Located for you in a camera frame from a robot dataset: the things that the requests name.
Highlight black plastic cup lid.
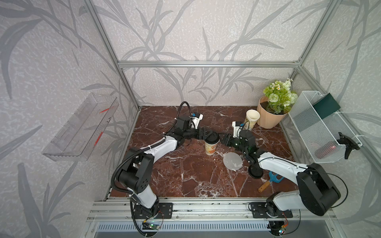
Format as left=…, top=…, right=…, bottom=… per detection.
left=204, top=132, right=220, bottom=145

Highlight printed paper cup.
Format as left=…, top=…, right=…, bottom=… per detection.
left=243, top=109, right=260, bottom=130
left=204, top=142, right=218, bottom=156

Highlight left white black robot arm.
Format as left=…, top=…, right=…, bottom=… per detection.
left=111, top=113, right=213, bottom=209

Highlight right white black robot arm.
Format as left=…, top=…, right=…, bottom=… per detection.
left=221, top=130, right=341, bottom=217

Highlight pink flower pot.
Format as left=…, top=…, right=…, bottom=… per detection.
left=257, top=96, right=288, bottom=129

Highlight green white artificial flowers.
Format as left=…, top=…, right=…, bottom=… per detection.
left=264, top=78, right=298, bottom=115

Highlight dark green card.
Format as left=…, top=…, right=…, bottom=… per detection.
left=313, top=93, right=341, bottom=120

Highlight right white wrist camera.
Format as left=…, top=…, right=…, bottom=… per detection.
left=232, top=121, right=244, bottom=138

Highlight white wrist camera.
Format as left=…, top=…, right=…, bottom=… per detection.
left=190, top=113, right=203, bottom=129
left=232, top=121, right=244, bottom=138

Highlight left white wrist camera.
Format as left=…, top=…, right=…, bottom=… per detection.
left=190, top=113, right=203, bottom=129

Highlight blue garden fork wooden handle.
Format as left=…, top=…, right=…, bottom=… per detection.
left=258, top=171, right=284, bottom=192

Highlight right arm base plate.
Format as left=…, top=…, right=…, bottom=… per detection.
left=248, top=202, right=293, bottom=218

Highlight white wire mesh basket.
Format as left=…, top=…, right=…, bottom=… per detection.
left=289, top=91, right=363, bottom=164

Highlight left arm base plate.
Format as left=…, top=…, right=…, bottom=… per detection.
left=132, top=202, right=173, bottom=219

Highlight clear acrylic wall shelf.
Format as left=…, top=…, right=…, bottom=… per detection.
left=42, top=93, right=119, bottom=162

